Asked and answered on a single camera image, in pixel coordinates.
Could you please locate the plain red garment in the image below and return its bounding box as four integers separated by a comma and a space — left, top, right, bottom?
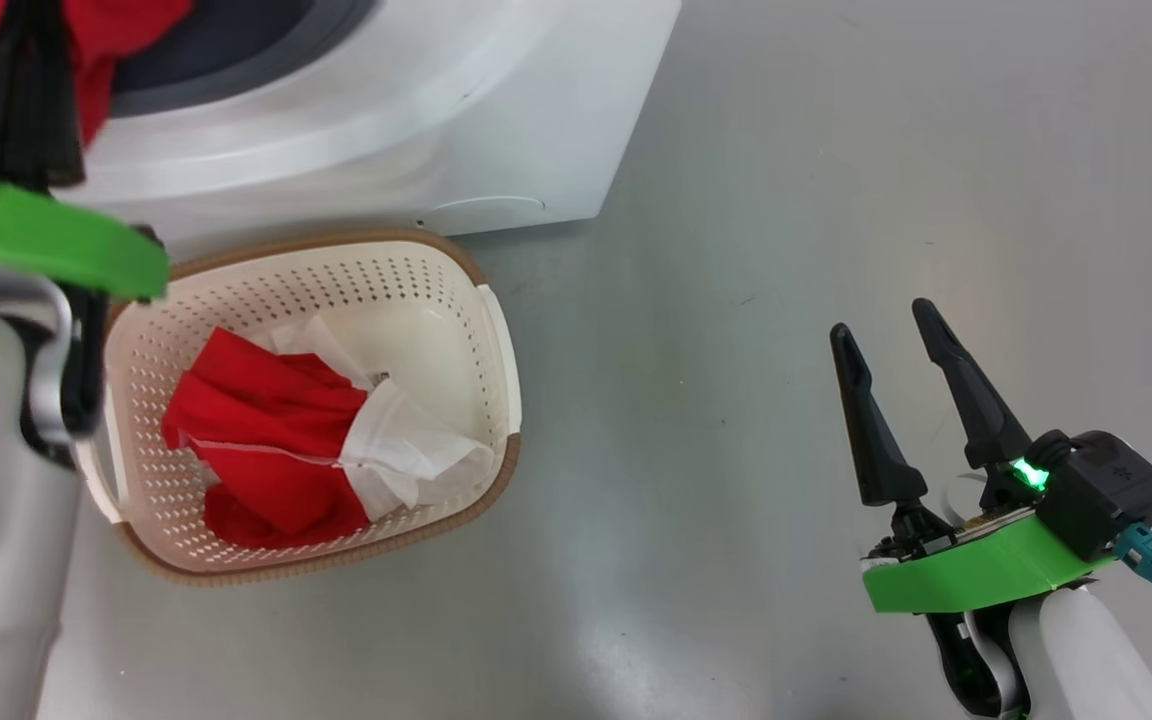
0, 0, 195, 149

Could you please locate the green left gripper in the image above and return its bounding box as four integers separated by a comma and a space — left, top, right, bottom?
0, 0, 173, 303

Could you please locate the grey drum opening gasket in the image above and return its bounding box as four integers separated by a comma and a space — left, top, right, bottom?
111, 0, 382, 118

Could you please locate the cream perforated laundry basket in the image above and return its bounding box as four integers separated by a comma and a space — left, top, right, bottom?
76, 228, 525, 588

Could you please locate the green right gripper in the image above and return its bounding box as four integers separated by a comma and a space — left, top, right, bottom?
829, 297, 1119, 616

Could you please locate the red and white garment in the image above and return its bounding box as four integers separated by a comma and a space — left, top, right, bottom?
161, 313, 497, 551

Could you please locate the white front-load washing machine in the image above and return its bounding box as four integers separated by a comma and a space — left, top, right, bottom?
0, 0, 683, 266

